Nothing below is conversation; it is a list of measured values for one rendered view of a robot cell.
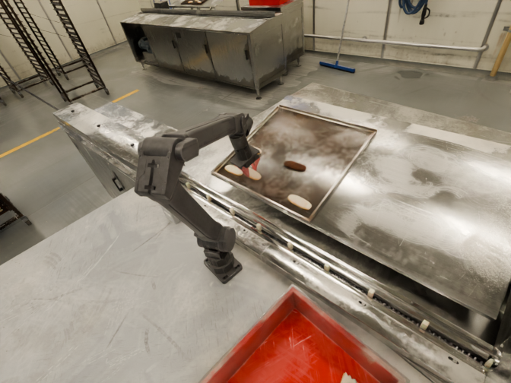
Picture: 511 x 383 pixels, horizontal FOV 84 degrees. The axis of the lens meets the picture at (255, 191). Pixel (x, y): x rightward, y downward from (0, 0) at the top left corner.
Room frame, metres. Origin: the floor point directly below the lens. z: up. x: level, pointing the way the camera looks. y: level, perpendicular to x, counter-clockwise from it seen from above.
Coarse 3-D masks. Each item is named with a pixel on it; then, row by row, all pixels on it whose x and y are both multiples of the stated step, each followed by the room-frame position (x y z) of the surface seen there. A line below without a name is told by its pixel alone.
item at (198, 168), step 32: (320, 96) 1.64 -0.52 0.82; (352, 96) 1.56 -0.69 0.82; (448, 128) 1.06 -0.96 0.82; (480, 128) 1.01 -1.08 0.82; (192, 160) 1.22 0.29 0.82; (224, 192) 0.93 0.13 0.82; (288, 224) 0.68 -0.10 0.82; (352, 256) 0.50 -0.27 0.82; (416, 288) 0.35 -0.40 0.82; (416, 320) 0.27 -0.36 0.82; (448, 320) 0.25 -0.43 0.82; (480, 320) 0.24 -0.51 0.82
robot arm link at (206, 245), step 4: (204, 244) 0.55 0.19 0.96; (208, 244) 0.55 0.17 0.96; (212, 244) 0.54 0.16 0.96; (216, 244) 0.54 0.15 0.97; (208, 248) 0.55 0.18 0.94; (212, 248) 0.55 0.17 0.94; (216, 248) 0.54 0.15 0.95; (204, 252) 0.55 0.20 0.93; (208, 252) 0.54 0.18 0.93; (212, 252) 0.54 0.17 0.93; (216, 252) 0.53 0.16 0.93; (220, 252) 0.53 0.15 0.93; (208, 256) 0.54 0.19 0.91; (212, 256) 0.54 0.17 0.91; (216, 256) 0.53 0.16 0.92; (220, 256) 0.53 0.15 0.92
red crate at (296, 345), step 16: (288, 320) 0.33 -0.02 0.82; (304, 320) 0.32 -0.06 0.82; (272, 336) 0.30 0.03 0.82; (288, 336) 0.29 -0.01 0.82; (304, 336) 0.28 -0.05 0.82; (320, 336) 0.28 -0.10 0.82; (256, 352) 0.27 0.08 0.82; (272, 352) 0.26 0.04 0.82; (288, 352) 0.25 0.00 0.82; (304, 352) 0.25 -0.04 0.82; (320, 352) 0.24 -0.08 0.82; (336, 352) 0.23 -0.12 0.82; (240, 368) 0.24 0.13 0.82; (256, 368) 0.23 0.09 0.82; (272, 368) 0.22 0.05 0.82; (288, 368) 0.22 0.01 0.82; (304, 368) 0.21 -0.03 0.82; (320, 368) 0.20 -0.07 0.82; (336, 368) 0.20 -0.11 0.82; (352, 368) 0.19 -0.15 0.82
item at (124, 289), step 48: (48, 240) 0.85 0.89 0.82; (96, 240) 0.79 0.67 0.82; (144, 240) 0.74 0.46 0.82; (192, 240) 0.69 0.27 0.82; (0, 288) 0.65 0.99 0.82; (48, 288) 0.61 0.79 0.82; (96, 288) 0.57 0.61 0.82; (144, 288) 0.53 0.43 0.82; (192, 288) 0.50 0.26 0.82; (240, 288) 0.46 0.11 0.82; (0, 336) 0.46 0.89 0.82; (48, 336) 0.43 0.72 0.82; (96, 336) 0.40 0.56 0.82; (144, 336) 0.37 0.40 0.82; (192, 336) 0.34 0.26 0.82; (240, 336) 0.32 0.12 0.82
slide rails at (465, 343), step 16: (192, 192) 0.93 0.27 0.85; (208, 192) 0.91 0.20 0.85; (272, 240) 0.60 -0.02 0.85; (288, 240) 0.59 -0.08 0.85; (320, 256) 0.50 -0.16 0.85; (320, 272) 0.45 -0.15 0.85; (352, 288) 0.38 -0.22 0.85; (368, 288) 0.37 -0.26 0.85; (400, 304) 0.31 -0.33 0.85; (400, 320) 0.27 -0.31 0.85; (432, 320) 0.25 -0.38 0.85; (432, 336) 0.22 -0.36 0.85; (448, 336) 0.21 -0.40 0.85; (480, 352) 0.16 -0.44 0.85; (480, 368) 0.14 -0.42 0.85
